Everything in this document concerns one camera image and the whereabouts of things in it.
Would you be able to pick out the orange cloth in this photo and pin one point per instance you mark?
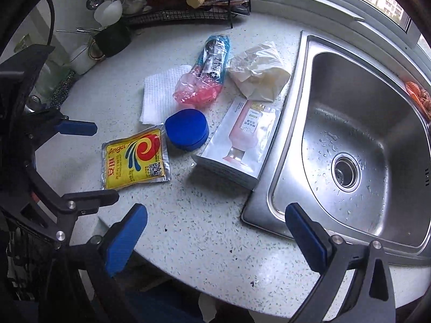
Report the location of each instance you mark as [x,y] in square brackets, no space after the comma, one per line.
[419,99]

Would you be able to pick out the window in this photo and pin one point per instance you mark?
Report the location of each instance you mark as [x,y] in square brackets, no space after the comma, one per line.
[336,6]

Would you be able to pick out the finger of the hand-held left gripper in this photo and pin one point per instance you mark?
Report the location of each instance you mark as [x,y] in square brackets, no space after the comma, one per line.
[94,197]
[77,129]

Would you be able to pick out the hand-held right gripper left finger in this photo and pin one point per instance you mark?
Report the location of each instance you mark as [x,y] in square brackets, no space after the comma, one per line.
[126,242]

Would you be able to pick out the dark scouring pad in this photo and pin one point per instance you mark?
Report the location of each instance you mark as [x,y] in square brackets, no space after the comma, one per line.
[62,87]

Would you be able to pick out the black utensil cup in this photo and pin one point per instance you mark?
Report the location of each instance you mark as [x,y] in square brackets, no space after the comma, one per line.
[112,42]

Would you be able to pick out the blue round lid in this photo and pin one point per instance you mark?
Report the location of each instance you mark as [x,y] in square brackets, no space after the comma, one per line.
[187,128]

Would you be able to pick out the stainless steel sink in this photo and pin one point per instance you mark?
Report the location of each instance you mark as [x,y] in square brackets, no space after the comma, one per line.
[353,107]

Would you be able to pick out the blue jeans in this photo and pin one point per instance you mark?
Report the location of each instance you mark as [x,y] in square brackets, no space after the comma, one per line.
[158,304]

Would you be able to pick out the white paper towel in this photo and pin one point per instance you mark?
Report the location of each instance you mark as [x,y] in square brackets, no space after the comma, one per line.
[158,91]

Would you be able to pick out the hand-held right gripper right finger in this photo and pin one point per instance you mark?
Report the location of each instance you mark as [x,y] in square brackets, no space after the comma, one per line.
[308,242]

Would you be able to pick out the white box with pink bottle picture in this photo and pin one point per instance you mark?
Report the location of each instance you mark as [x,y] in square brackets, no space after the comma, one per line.
[239,141]

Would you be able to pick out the crumpled white plastic bag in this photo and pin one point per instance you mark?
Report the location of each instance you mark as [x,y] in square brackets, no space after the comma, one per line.
[259,70]

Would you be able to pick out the blue pack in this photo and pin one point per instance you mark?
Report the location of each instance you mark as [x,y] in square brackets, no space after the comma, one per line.
[213,57]

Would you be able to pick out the pink plastic bag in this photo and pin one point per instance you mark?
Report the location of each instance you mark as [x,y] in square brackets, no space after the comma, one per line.
[195,91]

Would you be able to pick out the yellow foil sachet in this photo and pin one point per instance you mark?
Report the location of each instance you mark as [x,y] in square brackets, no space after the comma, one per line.
[134,158]

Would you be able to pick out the white ladle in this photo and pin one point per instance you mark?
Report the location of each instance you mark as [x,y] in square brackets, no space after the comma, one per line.
[107,12]

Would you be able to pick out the white ceramic jar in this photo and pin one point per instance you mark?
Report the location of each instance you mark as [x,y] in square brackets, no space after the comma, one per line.
[81,60]

